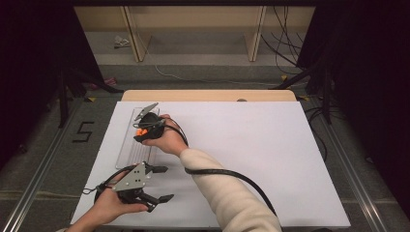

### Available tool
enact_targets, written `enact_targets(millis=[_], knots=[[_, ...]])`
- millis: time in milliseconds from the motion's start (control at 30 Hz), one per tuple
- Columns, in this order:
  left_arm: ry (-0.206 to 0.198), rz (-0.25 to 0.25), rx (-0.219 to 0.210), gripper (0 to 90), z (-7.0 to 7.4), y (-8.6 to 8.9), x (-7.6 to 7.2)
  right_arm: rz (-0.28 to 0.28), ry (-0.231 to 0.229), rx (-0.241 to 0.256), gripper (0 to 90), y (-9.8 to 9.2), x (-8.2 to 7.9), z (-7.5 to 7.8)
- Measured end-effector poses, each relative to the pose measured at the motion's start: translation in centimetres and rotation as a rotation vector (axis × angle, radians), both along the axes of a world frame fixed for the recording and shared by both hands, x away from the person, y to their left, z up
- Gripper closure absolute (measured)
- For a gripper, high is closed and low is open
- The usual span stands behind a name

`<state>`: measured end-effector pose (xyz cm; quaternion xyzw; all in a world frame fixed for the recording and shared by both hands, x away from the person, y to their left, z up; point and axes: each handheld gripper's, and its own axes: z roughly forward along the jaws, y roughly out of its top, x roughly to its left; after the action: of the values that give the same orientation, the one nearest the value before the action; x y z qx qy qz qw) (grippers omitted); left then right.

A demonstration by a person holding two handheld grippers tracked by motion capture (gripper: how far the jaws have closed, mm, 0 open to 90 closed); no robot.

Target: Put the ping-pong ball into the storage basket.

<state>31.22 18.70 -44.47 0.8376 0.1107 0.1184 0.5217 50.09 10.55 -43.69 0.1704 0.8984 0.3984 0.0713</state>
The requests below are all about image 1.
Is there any bundle of black cables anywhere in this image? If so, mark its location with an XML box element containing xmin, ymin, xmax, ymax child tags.
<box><xmin>260</xmin><ymin>5</ymin><xmax>308</xmax><ymax>75</ymax></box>

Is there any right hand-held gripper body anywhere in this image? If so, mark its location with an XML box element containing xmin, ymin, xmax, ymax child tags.
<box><xmin>133</xmin><ymin>102</ymin><xmax>167</xmax><ymax>140</ymax></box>

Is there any person's right hand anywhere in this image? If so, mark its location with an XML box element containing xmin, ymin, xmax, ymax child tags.
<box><xmin>141</xmin><ymin>113</ymin><xmax>190</xmax><ymax>159</ymax></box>

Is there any white board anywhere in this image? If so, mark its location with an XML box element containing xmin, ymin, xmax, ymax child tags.
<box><xmin>70</xmin><ymin>101</ymin><xmax>352</xmax><ymax>228</ymax></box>

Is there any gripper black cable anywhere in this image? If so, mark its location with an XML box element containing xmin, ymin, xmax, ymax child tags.
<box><xmin>161</xmin><ymin>117</ymin><xmax>278</xmax><ymax>218</ymax></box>
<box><xmin>81</xmin><ymin>163</ymin><xmax>138</xmax><ymax>205</ymax></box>

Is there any black floor cable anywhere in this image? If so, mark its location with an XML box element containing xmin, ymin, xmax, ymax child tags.
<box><xmin>304</xmin><ymin>105</ymin><xmax>347</xmax><ymax>162</ymax></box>

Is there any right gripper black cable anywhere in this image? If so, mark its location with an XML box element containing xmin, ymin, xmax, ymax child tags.
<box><xmin>161</xmin><ymin>117</ymin><xmax>278</xmax><ymax>218</ymax></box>

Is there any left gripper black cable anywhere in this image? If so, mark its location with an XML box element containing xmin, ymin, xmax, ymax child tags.
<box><xmin>81</xmin><ymin>163</ymin><xmax>138</xmax><ymax>205</ymax></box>

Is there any crumpled grey paper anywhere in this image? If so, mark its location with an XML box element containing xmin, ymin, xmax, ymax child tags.
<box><xmin>113</xmin><ymin>35</ymin><xmax>132</xmax><ymax>50</ymax></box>

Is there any person's left hand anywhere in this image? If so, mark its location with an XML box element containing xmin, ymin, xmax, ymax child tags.
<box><xmin>92</xmin><ymin>170</ymin><xmax>150</xmax><ymax>225</ymax></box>

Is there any dark curtain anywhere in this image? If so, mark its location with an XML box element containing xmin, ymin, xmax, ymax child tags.
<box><xmin>296</xmin><ymin>0</ymin><xmax>410</xmax><ymax>220</ymax></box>
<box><xmin>0</xmin><ymin>0</ymin><xmax>104</xmax><ymax>168</ymax></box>

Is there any metal floor rail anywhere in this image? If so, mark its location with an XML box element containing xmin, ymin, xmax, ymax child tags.
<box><xmin>317</xmin><ymin>112</ymin><xmax>393</xmax><ymax>232</ymax></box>
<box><xmin>0</xmin><ymin>96</ymin><xmax>85</xmax><ymax>232</ymax></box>

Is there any clear plastic tray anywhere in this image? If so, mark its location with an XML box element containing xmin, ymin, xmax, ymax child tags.
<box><xmin>115</xmin><ymin>106</ymin><xmax>161</xmax><ymax>170</ymax></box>

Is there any black metal stand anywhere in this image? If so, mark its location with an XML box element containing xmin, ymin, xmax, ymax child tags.
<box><xmin>269</xmin><ymin>61</ymin><xmax>335</xmax><ymax>125</ymax></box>
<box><xmin>47</xmin><ymin>69</ymin><xmax>125</xmax><ymax>130</ymax></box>

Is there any pink cloth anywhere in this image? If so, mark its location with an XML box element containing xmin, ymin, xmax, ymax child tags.
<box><xmin>90</xmin><ymin>76</ymin><xmax>118</xmax><ymax>91</ymax></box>

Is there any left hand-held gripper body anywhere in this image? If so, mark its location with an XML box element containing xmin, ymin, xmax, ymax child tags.
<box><xmin>111</xmin><ymin>161</ymin><xmax>154</xmax><ymax>205</ymax></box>

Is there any light wooden furniture frame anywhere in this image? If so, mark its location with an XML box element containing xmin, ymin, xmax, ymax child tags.
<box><xmin>73</xmin><ymin>5</ymin><xmax>317</xmax><ymax>64</ymax></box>

